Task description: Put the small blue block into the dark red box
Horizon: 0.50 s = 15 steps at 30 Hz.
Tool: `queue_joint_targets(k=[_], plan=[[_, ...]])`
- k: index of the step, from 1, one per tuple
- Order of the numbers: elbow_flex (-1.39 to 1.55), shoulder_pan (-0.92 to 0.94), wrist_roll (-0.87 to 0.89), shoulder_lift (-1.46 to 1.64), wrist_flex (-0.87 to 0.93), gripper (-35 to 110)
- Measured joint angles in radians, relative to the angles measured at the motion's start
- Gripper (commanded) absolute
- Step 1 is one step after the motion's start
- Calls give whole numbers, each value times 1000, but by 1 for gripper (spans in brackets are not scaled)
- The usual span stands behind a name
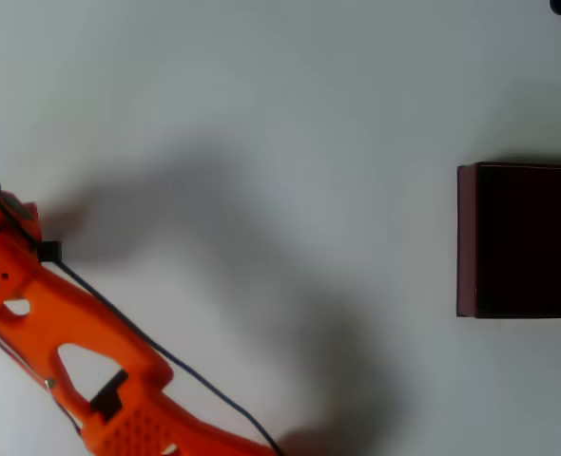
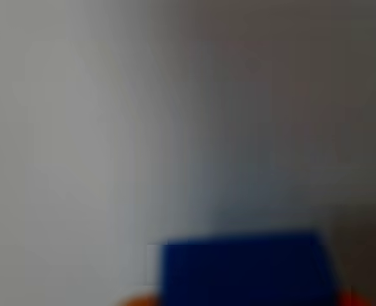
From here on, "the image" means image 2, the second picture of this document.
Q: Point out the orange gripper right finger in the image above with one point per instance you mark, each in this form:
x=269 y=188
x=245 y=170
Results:
x=353 y=300

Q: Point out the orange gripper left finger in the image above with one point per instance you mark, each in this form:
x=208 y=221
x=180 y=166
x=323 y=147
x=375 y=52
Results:
x=140 y=302

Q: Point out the blue block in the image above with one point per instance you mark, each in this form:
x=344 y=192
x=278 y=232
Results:
x=248 y=271

